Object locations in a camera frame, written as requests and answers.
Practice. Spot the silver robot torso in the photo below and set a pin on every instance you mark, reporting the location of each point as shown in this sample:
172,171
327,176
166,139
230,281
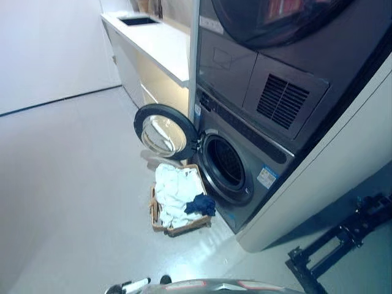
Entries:
214,286

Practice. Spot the round washing machine door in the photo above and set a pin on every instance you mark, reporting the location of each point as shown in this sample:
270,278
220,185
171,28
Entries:
162,133

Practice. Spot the grey front-load washing machine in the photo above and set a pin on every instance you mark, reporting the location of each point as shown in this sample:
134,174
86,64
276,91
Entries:
263,171

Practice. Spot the round dark dryer door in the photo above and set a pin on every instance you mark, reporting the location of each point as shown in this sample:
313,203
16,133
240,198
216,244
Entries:
294,21

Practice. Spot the black rectangular sink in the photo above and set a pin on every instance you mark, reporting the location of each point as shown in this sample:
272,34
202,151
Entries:
138,21

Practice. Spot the blue energy label sticker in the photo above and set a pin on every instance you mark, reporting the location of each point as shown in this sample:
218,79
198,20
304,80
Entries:
267,176

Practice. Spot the white counter cabinet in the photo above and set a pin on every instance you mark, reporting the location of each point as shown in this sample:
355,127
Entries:
153,52

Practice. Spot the white clothes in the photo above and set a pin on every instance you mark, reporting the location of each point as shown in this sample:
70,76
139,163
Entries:
173,193

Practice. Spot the grey stacked dryer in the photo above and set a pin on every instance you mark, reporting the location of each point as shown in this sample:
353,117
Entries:
245,76

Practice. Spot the white tall cabinet panel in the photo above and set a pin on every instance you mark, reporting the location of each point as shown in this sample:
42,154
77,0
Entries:
321,190

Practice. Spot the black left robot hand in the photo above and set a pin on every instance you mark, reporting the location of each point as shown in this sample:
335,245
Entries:
128,287

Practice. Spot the black metal stand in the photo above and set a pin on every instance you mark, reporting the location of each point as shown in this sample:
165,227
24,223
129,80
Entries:
340,245

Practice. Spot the brown wicker laundry basket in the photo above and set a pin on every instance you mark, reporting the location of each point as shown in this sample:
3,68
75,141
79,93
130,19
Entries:
180,225

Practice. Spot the dark blue garment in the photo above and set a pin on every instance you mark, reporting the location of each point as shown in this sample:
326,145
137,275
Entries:
200,205

